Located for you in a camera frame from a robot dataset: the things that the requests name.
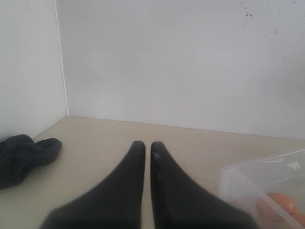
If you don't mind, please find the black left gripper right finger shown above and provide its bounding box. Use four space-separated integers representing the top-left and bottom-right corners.
150 142 258 229

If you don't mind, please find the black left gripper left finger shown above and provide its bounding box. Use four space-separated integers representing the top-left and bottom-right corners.
41 141 146 229

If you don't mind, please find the clear plastic storage box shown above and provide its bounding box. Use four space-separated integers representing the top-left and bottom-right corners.
219 150 305 229

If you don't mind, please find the brown egg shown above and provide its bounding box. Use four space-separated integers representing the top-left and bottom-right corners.
256 192 297 222
293 212 305 228

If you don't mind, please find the dark crumpled cloth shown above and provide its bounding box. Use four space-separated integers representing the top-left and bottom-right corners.
0 135 62 189

